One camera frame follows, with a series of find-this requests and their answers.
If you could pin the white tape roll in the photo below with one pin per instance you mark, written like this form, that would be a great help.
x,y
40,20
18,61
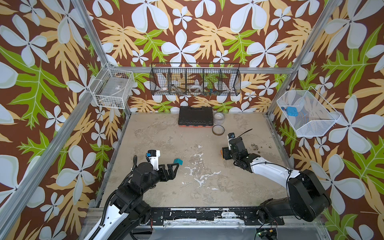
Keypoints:
x,y
195,88

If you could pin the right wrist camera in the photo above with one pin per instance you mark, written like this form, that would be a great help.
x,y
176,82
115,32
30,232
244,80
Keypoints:
x,y
231,136

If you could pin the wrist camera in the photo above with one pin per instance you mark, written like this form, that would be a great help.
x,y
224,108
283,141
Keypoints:
x,y
231,136
152,157

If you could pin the white wire basket left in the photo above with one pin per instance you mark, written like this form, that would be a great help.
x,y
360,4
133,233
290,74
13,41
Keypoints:
x,y
111,88

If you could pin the teal roof block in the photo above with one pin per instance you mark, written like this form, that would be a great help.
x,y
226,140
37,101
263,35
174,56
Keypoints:
x,y
178,161

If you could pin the black plastic tool case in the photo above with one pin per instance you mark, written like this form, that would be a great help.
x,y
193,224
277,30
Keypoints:
x,y
196,117

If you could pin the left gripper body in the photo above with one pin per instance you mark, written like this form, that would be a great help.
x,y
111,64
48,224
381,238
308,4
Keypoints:
x,y
156,176

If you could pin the clear glass jar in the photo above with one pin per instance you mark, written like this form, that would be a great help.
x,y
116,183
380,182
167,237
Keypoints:
x,y
219,118

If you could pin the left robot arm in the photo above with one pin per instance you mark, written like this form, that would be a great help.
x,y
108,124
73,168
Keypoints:
x,y
125,208

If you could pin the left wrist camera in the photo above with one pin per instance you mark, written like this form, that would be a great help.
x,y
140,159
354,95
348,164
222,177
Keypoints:
x,y
152,157

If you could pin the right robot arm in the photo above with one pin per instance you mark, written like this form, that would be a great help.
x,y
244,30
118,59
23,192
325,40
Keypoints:
x,y
306,197

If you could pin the white mesh basket right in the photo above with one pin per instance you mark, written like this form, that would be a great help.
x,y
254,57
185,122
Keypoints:
x,y
316,115

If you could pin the black wire basket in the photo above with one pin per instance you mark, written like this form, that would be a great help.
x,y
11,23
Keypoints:
x,y
216,79

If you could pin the blue object in basket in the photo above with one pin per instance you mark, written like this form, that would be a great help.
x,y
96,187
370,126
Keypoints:
x,y
290,111

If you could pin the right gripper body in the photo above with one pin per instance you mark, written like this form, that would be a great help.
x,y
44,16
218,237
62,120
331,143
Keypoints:
x,y
229,151

